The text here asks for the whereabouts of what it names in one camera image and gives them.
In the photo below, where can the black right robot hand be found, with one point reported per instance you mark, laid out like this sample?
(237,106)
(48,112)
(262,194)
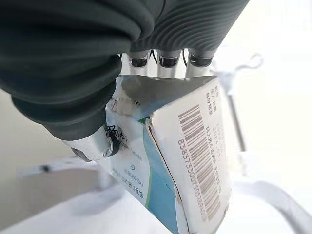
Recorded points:
(73,48)

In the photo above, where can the white teal barcode medicine box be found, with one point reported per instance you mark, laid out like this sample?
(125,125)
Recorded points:
(195,146)

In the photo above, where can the white medical cart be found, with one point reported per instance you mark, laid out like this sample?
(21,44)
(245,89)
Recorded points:
(48,214)

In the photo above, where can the metal IV pole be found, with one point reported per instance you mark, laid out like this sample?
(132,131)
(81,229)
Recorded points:
(237,122)

